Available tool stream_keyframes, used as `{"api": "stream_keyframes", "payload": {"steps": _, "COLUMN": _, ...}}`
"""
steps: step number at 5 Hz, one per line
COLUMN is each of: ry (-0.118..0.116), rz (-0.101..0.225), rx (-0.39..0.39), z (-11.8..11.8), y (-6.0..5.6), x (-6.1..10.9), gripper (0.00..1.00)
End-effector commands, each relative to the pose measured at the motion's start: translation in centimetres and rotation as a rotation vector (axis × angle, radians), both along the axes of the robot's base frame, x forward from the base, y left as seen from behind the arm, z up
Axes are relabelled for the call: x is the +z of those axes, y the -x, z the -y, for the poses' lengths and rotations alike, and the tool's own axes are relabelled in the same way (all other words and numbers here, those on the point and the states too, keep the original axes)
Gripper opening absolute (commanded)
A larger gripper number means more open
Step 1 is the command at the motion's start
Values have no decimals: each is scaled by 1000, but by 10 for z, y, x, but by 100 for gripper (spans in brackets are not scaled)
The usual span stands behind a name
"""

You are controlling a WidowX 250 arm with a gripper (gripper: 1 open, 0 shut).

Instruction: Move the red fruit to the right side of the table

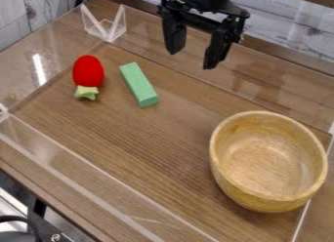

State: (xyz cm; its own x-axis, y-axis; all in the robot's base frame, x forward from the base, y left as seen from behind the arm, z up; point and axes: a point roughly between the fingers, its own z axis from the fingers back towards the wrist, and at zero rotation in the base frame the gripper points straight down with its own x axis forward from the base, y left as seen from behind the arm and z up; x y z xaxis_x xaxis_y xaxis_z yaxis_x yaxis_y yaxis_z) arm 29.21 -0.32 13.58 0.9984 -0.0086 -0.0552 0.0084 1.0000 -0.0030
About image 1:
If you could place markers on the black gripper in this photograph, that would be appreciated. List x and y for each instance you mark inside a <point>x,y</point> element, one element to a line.
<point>206,14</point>

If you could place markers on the red plush strawberry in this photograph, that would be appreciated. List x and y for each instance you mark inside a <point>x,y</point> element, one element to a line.
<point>88,77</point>

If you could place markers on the green rectangular block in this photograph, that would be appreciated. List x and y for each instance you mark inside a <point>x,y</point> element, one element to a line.
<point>139,85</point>

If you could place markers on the wooden bowl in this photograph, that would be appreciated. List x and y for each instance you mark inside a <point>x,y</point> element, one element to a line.
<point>267,161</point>

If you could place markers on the clear acrylic corner bracket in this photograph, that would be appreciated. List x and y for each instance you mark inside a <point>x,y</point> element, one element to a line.
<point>104,29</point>

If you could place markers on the clear acrylic tray wall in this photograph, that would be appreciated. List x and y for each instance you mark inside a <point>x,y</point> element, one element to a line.
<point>111,211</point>

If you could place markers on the black table leg bracket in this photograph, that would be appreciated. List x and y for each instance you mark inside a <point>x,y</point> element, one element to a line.
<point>49,233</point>

